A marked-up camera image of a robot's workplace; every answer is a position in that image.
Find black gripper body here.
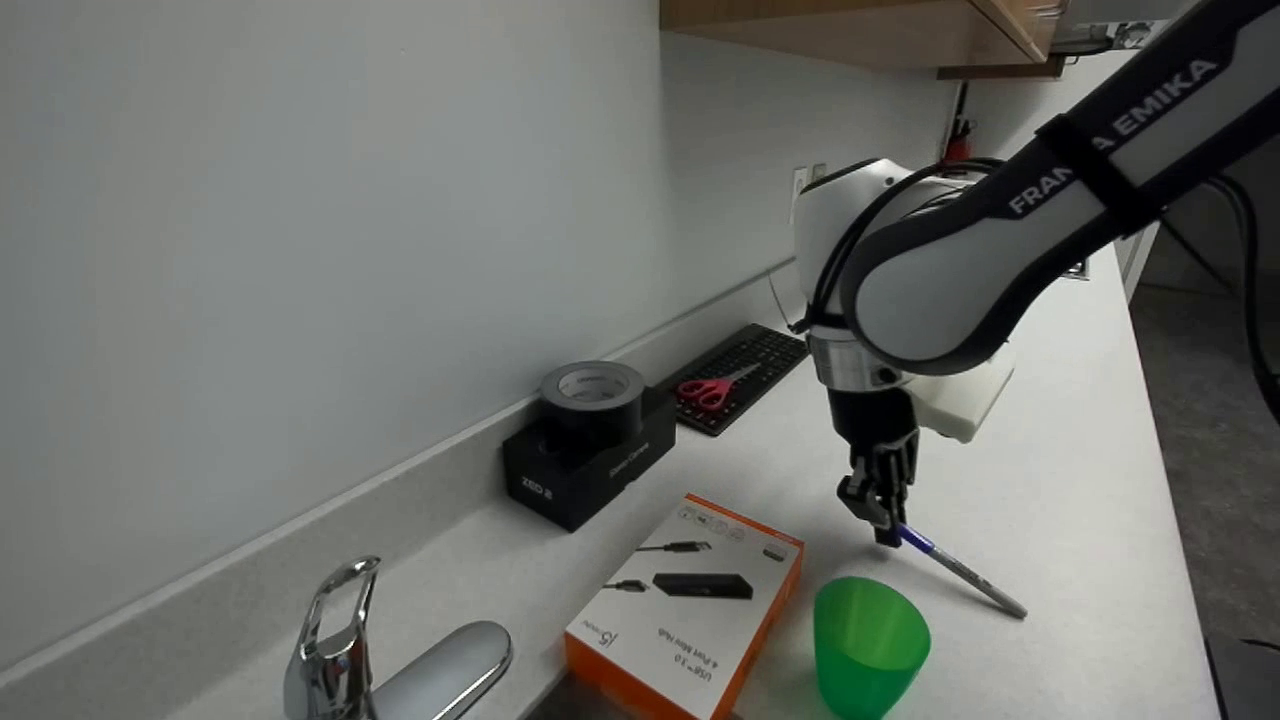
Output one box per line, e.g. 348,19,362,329
823,380,926,498

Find blue grey marker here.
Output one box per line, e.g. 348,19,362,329
892,521,1031,626

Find green plastic cup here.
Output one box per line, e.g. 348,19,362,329
810,572,935,720

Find orange white product box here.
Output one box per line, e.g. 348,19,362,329
557,493,810,720

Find small black box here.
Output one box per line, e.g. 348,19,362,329
497,387,683,535

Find chrome sink faucet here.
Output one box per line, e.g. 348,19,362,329
282,552,521,720

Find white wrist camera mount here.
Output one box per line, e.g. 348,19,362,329
909,352,1022,447

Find red handled scissors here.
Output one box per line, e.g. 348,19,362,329
672,360,764,412

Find black camera cable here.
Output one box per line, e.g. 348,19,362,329
799,155,1010,337

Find black duct tape roll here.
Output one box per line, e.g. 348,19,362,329
538,357,651,466

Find wooden wall cabinet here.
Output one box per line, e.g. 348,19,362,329
658,0,1073,79

